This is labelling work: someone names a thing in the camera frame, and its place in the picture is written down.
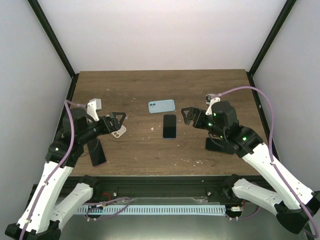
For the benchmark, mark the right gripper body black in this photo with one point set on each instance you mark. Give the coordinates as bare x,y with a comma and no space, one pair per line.
199,123

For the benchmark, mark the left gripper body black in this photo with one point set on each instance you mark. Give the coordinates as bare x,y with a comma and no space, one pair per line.
106,129

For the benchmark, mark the white phone case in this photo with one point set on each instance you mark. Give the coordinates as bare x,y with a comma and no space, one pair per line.
118,133

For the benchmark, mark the blue phone black screen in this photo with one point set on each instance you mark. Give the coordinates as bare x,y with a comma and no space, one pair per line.
169,126

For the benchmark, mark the light blue phone case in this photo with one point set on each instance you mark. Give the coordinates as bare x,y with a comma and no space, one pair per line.
161,106

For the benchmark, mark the pink phone black screen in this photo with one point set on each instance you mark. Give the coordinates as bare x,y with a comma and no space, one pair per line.
96,152

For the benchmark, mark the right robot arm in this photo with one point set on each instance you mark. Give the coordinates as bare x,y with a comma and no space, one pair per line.
292,202

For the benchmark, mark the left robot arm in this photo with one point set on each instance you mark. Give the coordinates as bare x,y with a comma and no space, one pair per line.
44,218

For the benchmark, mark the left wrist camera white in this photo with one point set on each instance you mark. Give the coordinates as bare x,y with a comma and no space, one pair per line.
94,105

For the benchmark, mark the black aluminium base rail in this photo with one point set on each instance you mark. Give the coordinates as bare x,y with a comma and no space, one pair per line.
201,186

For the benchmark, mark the light blue slotted cable duct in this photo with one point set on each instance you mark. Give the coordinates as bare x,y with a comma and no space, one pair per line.
199,210

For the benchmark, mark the left black frame post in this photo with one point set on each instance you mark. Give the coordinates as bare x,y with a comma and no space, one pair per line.
44,22

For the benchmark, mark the black frame post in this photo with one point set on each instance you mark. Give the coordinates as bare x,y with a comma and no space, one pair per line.
44,22
276,27

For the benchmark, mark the right black frame post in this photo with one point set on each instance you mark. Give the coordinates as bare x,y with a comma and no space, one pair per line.
276,27

